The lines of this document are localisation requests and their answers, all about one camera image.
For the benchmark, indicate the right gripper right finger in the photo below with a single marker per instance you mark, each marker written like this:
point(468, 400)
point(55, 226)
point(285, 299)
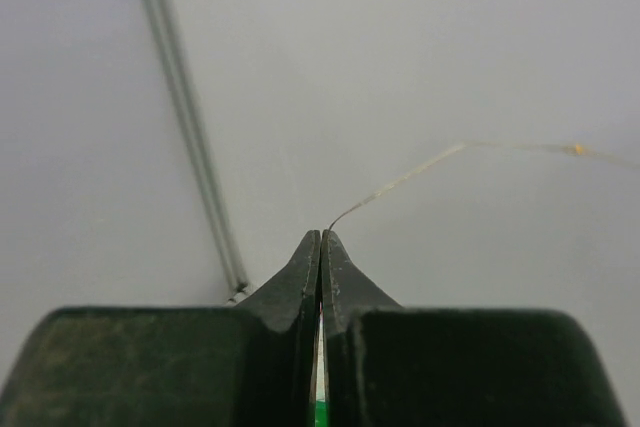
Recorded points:
point(390, 365)

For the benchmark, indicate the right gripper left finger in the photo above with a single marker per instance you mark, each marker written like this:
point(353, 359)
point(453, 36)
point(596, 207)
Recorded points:
point(251, 364)

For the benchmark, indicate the green plastic tray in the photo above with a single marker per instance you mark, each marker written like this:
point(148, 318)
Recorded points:
point(320, 414)

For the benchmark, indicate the left aluminium frame post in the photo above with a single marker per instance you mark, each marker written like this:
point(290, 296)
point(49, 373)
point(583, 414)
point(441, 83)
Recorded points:
point(165, 32)

